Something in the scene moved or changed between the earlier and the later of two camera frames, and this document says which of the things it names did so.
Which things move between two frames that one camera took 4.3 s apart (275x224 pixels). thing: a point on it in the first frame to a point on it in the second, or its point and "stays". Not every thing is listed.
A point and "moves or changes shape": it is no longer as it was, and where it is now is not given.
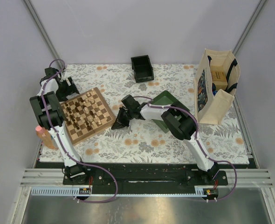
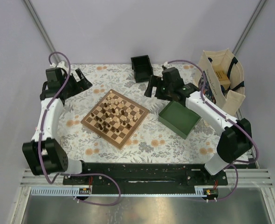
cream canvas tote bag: (216, 82) moves or changes shape
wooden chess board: (85, 115) to (116, 119)
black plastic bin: (143, 71) stays
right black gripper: (120, 122) to (154, 82)
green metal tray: (167, 99) moves or changes shape
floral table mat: (107, 117) stays
